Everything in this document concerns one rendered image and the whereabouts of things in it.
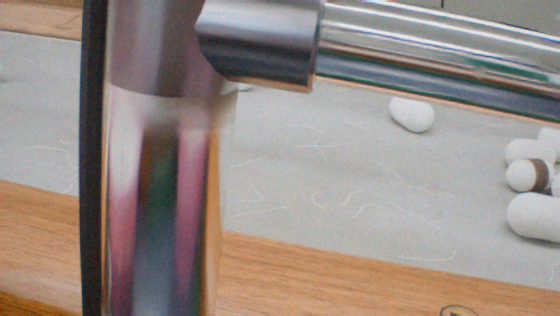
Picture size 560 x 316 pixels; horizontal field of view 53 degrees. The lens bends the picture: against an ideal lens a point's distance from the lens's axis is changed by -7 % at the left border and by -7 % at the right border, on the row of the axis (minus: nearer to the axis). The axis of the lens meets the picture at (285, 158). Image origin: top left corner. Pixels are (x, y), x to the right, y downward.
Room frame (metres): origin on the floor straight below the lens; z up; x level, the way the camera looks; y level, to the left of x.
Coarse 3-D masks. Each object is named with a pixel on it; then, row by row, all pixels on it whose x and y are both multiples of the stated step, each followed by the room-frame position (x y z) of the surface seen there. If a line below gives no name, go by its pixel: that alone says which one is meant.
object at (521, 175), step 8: (520, 160) 0.29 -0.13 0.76; (528, 160) 0.29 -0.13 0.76; (544, 160) 0.30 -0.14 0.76; (512, 168) 0.29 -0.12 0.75; (520, 168) 0.29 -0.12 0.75; (528, 168) 0.29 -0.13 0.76; (552, 168) 0.29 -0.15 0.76; (512, 176) 0.29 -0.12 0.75; (520, 176) 0.29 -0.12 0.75; (528, 176) 0.28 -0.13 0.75; (552, 176) 0.29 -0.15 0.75; (512, 184) 0.29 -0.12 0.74; (520, 184) 0.28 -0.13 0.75; (528, 184) 0.28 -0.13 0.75
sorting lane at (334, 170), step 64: (64, 64) 0.41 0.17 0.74; (0, 128) 0.27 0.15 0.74; (64, 128) 0.29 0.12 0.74; (256, 128) 0.33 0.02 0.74; (320, 128) 0.35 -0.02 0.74; (384, 128) 0.37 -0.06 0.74; (448, 128) 0.39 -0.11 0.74; (512, 128) 0.42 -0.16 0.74; (64, 192) 0.21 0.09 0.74; (256, 192) 0.24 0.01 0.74; (320, 192) 0.25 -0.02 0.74; (384, 192) 0.26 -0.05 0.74; (448, 192) 0.28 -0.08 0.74; (512, 192) 0.29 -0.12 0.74; (384, 256) 0.20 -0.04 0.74; (448, 256) 0.21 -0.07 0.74; (512, 256) 0.22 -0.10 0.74
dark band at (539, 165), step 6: (534, 162) 0.29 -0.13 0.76; (540, 162) 0.29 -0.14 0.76; (534, 168) 0.29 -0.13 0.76; (540, 168) 0.29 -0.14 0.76; (546, 168) 0.29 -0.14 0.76; (540, 174) 0.29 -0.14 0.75; (546, 174) 0.29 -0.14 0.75; (540, 180) 0.29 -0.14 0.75; (546, 180) 0.29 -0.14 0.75; (534, 186) 0.29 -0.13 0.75; (540, 186) 0.29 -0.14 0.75
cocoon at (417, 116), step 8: (392, 104) 0.38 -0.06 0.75; (400, 104) 0.37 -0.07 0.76; (408, 104) 0.37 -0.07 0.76; (416, 104) 0.36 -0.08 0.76; (424, 104) 0.37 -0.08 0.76; (392, 112) 0.38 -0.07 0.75; (400, 112) 0.37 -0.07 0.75; (408, 112) 0.36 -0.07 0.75; (416, 112) 0.36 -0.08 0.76; (424, 112) 0.36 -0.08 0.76; (432, 112) 0.36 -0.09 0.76; (400, 120) 0.37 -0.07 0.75; (408, 120) 0.36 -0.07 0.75; (416, 120) 0.36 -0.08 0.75; (424, 120) 0.36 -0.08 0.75; (432, 120) 0.36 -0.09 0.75; (408, 128) 0.37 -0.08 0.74; (416, 128) 0.36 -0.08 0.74; (424, 128) 0.36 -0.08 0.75
